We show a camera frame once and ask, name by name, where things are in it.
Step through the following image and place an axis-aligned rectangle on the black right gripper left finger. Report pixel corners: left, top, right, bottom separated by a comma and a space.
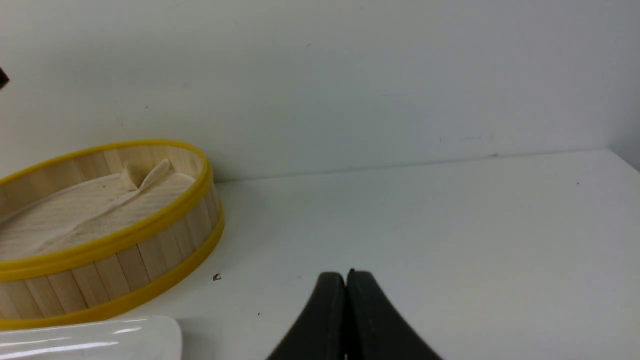
268, 272, 346, 360

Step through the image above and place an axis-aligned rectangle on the bamboo steamer basket yellow rim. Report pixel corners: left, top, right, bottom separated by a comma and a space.
0, 140, 225, 331

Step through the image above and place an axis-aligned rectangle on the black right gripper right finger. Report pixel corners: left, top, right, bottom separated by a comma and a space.
345, 269, 441, 360

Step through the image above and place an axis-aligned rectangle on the white square plate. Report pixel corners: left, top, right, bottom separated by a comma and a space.
0, 316, 183, 360

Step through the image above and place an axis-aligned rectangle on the white steamer liner cloth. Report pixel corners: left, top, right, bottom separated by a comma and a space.
0, 159, 194, 261

